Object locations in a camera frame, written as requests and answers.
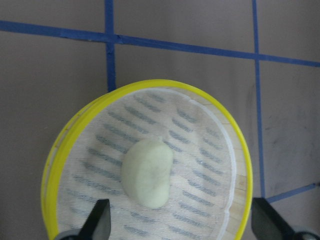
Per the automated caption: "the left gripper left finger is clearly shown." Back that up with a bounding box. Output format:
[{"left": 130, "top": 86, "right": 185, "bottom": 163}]
[{"left": 79, "top": 199, "right": 111, "bottom": 240}]

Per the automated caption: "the lower yellow steamer layer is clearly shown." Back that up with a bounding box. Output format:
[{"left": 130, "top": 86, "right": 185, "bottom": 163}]
[{"left": 41, "top": 79, "right": 253, "bottom": 240}]

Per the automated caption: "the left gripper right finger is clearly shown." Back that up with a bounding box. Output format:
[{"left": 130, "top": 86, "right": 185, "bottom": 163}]
[{"left": 251, "top": 197, "right": 295, "bottom": 240}]

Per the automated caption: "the white steamed bun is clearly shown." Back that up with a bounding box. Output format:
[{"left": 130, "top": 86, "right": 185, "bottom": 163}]
[{"left": 121, "top": 139, "right": 174, "bottom": 209}]

